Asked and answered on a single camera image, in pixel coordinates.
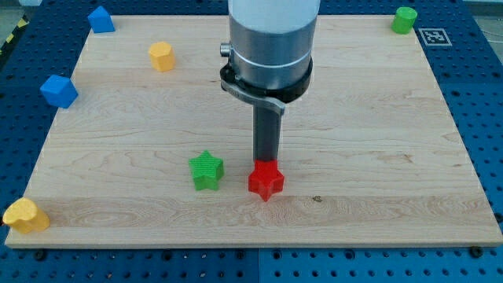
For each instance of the green cylinder block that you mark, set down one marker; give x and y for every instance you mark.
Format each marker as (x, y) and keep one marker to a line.
(404, 20)

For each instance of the blue cube block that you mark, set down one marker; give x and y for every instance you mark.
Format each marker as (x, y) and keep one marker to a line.
(59, 91)

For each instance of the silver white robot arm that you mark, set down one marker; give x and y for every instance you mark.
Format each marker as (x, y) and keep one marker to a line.
(269, 62)

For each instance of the blue pentagon block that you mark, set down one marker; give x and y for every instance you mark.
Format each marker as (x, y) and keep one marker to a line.
(100, 20)

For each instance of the green star block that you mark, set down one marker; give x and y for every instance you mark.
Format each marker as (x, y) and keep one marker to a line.
(206, 171)

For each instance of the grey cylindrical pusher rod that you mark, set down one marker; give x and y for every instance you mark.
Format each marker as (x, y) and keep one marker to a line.
(266, 134)

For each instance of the wooden board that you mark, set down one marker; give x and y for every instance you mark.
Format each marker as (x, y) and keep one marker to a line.
(370, 153)

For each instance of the yellow heart block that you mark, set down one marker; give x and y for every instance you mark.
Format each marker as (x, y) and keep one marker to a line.
(25, 216)

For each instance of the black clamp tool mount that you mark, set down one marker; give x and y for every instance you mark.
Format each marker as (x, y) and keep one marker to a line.
(273, 100)

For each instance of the white fiducial marker tag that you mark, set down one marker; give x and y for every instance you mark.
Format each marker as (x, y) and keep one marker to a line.
(434, 37)

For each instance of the red star block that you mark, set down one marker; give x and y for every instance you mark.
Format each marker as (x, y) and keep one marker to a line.
(266, 179)

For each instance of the yellow hexagon block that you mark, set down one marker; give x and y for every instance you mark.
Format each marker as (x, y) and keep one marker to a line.
(162, 56)

